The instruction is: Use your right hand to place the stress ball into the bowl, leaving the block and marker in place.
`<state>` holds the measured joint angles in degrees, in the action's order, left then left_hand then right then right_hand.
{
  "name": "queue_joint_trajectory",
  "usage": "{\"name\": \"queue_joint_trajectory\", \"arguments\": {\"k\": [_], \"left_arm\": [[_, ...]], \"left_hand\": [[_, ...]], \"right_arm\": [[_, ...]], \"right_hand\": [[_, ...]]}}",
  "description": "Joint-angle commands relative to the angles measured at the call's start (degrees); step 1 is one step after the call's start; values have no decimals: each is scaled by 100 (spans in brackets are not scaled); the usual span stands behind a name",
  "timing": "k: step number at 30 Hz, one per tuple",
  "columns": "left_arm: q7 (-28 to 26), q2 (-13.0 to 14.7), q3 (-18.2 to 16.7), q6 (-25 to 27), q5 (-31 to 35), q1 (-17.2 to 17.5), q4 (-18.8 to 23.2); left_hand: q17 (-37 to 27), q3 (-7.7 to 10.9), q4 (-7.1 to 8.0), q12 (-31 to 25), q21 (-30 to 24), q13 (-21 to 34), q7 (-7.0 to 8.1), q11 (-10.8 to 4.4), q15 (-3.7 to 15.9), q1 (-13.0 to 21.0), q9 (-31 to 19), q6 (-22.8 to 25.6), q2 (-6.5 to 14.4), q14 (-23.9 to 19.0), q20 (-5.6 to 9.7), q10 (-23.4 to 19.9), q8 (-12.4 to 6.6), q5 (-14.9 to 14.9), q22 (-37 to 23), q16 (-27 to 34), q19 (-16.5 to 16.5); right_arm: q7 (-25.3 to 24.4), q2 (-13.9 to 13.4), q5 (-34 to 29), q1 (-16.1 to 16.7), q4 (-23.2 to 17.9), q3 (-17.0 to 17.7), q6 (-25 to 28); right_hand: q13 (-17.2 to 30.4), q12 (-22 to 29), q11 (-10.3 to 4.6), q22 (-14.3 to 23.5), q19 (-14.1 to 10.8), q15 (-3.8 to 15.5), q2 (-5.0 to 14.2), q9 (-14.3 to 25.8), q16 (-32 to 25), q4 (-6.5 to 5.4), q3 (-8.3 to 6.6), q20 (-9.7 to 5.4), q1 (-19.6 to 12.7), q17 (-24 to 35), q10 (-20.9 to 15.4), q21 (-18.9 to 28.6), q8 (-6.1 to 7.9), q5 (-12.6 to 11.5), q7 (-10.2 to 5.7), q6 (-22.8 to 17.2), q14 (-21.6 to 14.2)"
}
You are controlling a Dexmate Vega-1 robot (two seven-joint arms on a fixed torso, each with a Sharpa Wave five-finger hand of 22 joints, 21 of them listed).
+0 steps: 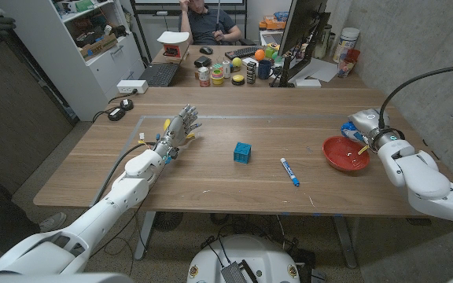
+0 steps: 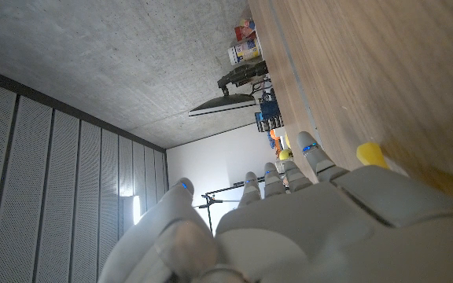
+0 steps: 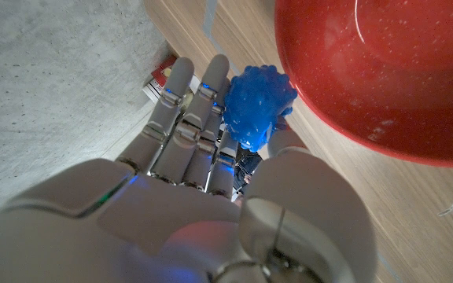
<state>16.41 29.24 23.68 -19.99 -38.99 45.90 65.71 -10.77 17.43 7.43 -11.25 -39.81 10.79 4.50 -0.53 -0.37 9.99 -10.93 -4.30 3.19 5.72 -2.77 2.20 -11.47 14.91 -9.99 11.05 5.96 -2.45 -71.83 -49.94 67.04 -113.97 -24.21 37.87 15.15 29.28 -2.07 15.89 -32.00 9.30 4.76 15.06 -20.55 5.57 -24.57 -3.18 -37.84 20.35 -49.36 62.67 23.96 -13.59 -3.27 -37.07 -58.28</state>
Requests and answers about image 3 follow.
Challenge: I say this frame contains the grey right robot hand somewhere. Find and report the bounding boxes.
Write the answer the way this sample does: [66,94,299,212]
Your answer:
[0,53,377,283]

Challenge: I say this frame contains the blue bumpy stress ball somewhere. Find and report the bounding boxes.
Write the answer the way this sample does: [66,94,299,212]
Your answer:
[223,64,298,153]

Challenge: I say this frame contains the small red box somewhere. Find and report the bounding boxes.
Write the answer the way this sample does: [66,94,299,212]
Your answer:
[150,54,179,86]

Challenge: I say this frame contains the seated person in dark shirt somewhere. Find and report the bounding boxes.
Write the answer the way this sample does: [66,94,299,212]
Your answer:
[232,145,263,193]

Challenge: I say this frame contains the red speckled bowl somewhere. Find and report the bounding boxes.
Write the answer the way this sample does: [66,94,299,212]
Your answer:
[274,0,453,171]

